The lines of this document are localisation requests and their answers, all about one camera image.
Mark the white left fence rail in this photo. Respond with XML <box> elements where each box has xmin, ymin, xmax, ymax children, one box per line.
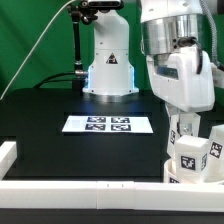
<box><xmin>0</xmin><ymin>141</ymin><xmax>17</xmax><ymax>181</ymax></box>

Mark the white marker sheet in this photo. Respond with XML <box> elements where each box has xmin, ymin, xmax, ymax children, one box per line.
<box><xmin>62</xmin><ymin>115</ymin><xmax>153</xmax><ymax>134</ymax></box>

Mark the white fence rail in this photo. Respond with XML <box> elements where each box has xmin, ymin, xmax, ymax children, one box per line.
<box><xmin>0</xmin><ymin>181</ymin><xmax>224</xmax><ymax>212</ymax></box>
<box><xmin>0</xmin><ymin>141</ymin><xmax>17</xmax><ymax>181</ymax></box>

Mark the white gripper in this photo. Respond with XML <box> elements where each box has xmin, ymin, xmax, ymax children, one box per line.
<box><xmin>146</xmin><ymin>46</ymin><xmax>215</xmax><ymax>135</ymax></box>

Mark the black cable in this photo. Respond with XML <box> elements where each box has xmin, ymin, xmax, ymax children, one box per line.
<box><xmin>33</xmin><ymin>71</ymin><xmax>90</xmax><ymax>90</ymax></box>

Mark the white cable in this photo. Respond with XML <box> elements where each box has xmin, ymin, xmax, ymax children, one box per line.
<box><xmin>0</xmin><ymin>0</ymin><xmax>76</xmax><ymax>101</ymax></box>

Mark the black camera stand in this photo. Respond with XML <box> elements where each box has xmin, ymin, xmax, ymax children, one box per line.
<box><xmin>67</xmin><ymin>0</ymin><xmax>124</xmax><ymax>92</ymax></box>

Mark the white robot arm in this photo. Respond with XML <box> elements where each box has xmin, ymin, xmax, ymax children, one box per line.
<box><xmin>85</xmin><ymin>0</ymin><xmax>218</xmax><ymax>112</ymax></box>

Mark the white front fence rail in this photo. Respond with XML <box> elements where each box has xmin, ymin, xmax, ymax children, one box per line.
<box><xmin>0</xmin><ymin>181</ymin><xmax>224</xmax><ymax>212</ymax></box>

